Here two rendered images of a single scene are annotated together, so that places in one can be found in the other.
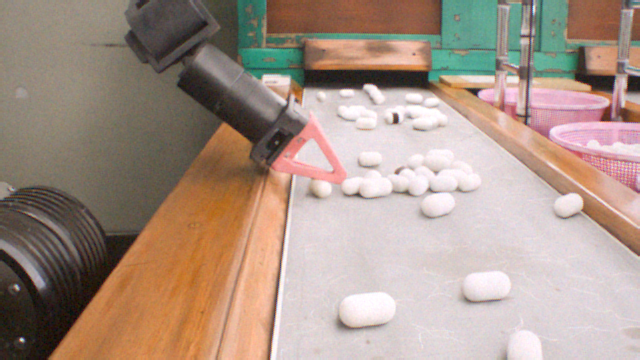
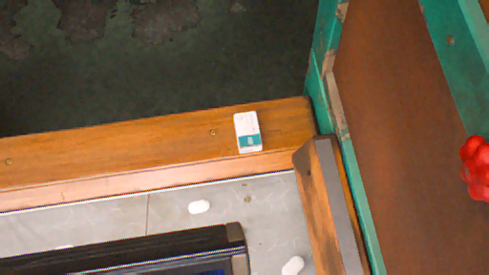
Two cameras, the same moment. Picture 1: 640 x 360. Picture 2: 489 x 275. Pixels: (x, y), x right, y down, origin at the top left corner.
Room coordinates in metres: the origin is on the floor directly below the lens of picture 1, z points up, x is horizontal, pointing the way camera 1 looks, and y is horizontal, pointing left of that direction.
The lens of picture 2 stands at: (1.43, -0.31, 1.59)
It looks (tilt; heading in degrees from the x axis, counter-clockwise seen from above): 64 degrees down; 81
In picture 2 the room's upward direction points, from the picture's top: straight up
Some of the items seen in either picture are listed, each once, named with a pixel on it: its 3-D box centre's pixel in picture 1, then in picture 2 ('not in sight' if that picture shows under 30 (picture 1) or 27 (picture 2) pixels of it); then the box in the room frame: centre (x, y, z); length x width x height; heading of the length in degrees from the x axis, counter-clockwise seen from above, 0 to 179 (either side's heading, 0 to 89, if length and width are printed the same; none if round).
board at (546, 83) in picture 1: (512, 82); not in sight; (1.54, -0.46, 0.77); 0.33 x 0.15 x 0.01; 90
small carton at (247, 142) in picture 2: (276, 80); (247, 132); (1.50, 0.09, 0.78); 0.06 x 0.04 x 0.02; 90
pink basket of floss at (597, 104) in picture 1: (541, 118); not in sight; (1.32, -0.46, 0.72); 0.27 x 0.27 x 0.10
